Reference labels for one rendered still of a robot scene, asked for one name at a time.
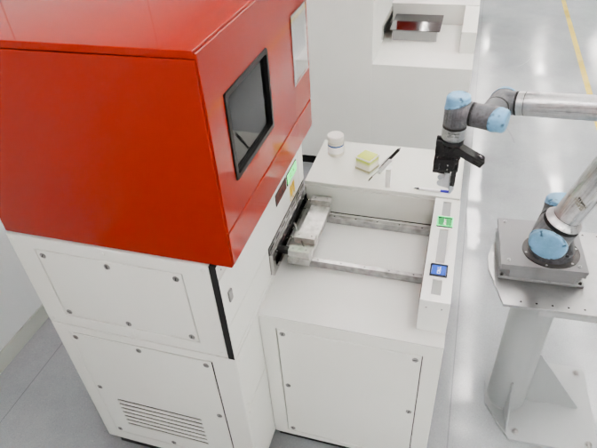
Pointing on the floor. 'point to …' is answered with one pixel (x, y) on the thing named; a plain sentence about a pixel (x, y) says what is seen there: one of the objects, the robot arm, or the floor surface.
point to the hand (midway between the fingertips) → (451, 189)
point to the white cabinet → (349, 386)
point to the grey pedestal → (537, 389)
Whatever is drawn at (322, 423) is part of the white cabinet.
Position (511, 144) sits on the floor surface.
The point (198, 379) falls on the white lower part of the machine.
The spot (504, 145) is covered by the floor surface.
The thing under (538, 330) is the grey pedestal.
